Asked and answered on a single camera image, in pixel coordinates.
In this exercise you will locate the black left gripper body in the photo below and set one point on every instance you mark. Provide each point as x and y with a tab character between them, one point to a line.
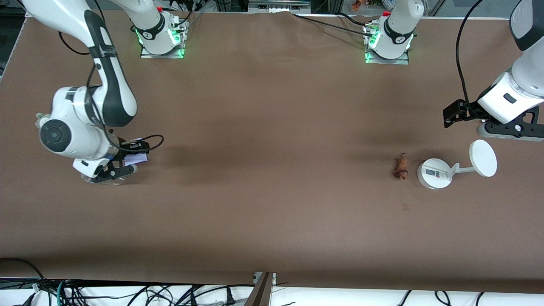
472	110

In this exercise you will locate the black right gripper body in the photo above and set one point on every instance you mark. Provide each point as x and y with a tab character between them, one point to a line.
123	147

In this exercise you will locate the lavender small box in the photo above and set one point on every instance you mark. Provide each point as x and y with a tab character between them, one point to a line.
137	159

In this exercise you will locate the brown lion statue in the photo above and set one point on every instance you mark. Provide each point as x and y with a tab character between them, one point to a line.
400	168

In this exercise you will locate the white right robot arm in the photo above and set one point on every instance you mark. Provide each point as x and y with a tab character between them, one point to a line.
76	136

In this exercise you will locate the clear plastic cup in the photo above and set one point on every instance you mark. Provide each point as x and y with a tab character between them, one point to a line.
118	182

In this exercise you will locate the white round desk lamp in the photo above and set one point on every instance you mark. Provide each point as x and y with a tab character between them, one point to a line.
434	173

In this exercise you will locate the grey green plush toy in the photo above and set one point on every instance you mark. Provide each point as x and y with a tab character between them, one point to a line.
40	121

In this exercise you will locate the small orange toy figure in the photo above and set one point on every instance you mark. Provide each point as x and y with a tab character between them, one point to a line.
356	5

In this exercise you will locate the brown table cover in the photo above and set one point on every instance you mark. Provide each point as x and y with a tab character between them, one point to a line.
272	221

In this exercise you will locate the black power plug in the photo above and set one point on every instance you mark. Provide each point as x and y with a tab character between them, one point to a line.
230	299

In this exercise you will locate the aluminium table leg beam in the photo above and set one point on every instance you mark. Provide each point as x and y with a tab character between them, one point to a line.
260	293

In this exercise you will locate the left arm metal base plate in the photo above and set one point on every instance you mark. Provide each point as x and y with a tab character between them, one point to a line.
399	62

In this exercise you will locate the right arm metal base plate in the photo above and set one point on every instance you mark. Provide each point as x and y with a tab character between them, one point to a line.
161	55

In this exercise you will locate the metal rail behind table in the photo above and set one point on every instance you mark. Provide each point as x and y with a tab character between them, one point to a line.
278	5

